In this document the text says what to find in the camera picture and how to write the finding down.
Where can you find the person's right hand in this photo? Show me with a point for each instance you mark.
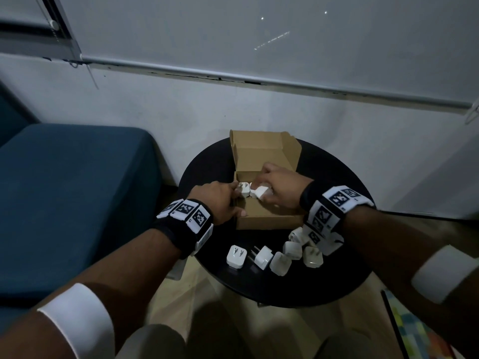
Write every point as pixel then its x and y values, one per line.
pixel 288 186

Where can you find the person's left hand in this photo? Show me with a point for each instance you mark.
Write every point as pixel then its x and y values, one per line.
pixel 215 201

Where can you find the person's left thumb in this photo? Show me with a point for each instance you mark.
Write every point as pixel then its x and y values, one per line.
pixel 234 213

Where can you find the person's right fingers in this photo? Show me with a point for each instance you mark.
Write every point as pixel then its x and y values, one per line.
pixel 266 175

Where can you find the white charger plug adapter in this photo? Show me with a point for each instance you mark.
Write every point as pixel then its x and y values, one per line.
pixel 245 189
pixel 261 192

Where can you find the brown cardboard box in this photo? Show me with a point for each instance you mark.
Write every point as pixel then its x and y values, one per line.
pixel 262 149

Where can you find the person's right forearm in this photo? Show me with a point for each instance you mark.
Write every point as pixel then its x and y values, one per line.
pixel 381 242

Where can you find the person's left forearm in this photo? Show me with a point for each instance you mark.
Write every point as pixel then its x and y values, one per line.
pixel 131 265

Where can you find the cluster of white plug adapters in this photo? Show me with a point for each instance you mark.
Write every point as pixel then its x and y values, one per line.
pixel 236 256

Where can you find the left wrist marker tracker band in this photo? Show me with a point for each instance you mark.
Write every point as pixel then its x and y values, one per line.
pixel 187 216

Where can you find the wrist marker tracker band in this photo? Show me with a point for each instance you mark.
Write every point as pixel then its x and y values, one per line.
pixel 187 216
pixel 327 213

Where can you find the right wrist marker tracker band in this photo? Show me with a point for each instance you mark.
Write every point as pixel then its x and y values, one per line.
pixel 327 213

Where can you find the round black side table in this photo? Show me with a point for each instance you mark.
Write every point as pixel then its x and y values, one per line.
pixel 329 287

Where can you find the person's grey trousers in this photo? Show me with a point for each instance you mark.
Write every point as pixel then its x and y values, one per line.
pixel 149 343

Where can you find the blue sofa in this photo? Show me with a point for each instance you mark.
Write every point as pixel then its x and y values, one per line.
pixel 67 205

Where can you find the colourful patterned mat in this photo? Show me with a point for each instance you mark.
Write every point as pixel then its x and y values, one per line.
pixel 415 329

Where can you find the grey narrow roller blind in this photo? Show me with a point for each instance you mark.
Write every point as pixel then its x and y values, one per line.
pixel 30 29

